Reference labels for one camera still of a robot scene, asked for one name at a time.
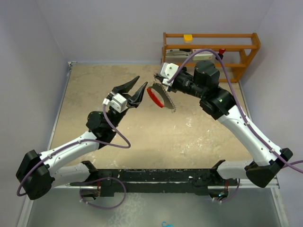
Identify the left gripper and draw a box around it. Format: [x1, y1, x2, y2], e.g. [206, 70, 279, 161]
[107, 77, 146, 130]

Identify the red grey key holder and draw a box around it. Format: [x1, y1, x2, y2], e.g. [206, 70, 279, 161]
[146, 83, 176, 113]

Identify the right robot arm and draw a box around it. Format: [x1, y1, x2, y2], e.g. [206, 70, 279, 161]
[154, 61, 293, 188]

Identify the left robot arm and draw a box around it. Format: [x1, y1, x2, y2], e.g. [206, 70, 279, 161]
[16, 76, 147, 200]

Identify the grey stapler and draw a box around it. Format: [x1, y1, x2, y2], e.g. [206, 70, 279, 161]
[165, 49, 192, 58]

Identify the white cardboard box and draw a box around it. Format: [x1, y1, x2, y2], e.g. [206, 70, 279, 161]
[192, 51, 213, 61]

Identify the yellow block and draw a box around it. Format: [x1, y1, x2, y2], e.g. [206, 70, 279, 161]
[183, 34, 193, 43]

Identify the wooden shelf rack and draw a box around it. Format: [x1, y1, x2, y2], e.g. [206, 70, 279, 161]
[161, 32, 261, 83]

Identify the blue object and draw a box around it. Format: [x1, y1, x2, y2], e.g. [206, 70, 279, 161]
[161, 221, 174, 227]

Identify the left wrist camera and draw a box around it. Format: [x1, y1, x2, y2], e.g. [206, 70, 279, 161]
[103, 93, 128, 113]

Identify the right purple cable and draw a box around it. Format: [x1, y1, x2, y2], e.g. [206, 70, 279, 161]
[167, 48, 303, 204]

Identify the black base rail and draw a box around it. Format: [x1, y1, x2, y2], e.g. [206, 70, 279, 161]
[71, 169, 237, 197]

